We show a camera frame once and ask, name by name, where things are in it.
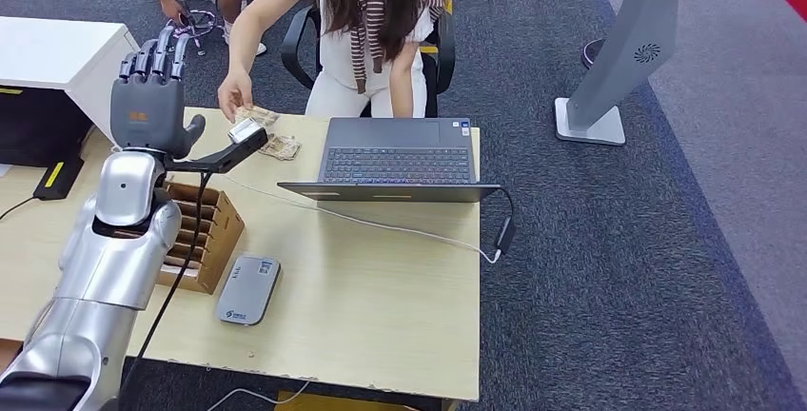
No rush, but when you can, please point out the person's right hand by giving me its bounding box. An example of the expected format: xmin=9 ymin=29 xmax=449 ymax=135
xmin=217 ymin=68 xmax=255 ymax=123

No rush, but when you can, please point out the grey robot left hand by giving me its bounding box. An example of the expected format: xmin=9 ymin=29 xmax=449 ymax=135
xmin=109 ymin=25 xmax=207 ymax=161

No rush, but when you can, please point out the brown cardboard card organizer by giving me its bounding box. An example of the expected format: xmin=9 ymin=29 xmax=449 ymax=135
xmin=113 ymin=181 xmax=246 ymax=297

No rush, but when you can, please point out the grey card reader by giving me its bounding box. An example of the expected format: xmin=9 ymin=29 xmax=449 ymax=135
xmin=214 ymin=254 xmax=283 ymax=326

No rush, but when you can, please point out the chrome stool base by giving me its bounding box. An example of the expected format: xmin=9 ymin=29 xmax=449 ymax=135
xmin=169 ymin=10 xmax=219 ymax=58

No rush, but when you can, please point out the black base with yellow label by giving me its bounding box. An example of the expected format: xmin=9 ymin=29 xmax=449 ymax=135
xmin=32 ymin=154 xmax=87 ymax=202

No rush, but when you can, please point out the white cabinet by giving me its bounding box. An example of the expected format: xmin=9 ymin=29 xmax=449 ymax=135
xmin=0 ymin=15 xmax=141 ymax=145

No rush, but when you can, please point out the black screen panel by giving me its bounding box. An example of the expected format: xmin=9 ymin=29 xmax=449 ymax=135
xmin=0 ymin=87 xmax=96 ymax=168

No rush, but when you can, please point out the grey open laptop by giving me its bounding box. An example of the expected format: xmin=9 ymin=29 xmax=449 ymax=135
xmin=277 ymin=117 xmax=502 ymax=204

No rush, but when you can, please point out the black office chair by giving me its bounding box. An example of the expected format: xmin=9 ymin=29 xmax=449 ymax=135
xmin=279 ymin=0 xmax=457 ymax=120

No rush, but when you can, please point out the round black floor base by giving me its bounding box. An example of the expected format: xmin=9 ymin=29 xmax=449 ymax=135
xmin=581 ymin=37 xmax=608 ymax=70

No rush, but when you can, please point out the grey kiosk stand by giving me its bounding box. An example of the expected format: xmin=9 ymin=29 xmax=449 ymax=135
xmin=554 ymin=0 xmax=714 ymax=147

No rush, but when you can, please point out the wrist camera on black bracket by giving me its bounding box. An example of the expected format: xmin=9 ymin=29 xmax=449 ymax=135
xmin=165 ymin=116 xmax=270 ymax=175

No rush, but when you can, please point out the thin black cable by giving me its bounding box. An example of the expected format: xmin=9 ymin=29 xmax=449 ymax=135
xmin=0 ymin=196 xmax=36 ymax=222

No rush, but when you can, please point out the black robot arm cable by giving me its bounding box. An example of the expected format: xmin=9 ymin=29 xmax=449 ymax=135
xmin=116 ymin=171 xmax=212 ymax=411

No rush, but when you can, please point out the long white cable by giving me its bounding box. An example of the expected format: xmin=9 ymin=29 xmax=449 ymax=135
xmin=217 ymin=171 xmax=502 ymax=265

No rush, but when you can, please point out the white cable below desk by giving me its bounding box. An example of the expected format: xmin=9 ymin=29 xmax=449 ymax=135
xmin=207 ymin=382 xmax=311 ymax=411

